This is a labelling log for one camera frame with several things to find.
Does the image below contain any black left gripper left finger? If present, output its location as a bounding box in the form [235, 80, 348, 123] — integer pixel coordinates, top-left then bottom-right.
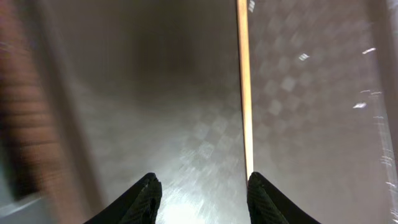
[85, 172, 162, 224]

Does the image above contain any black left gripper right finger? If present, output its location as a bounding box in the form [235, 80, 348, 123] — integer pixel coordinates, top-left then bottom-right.
[247, 172, 320, 224]

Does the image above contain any wooden chopstick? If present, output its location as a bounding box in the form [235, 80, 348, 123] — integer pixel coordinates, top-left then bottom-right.
[236, 0, 254, 180]

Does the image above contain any grey plastic dish rack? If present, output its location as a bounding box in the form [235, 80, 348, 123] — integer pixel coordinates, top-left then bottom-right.
[1, 164, 54, 224]

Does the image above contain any brown serving tray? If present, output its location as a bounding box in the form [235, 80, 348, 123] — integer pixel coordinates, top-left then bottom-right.
[38, 0, 397, 223]

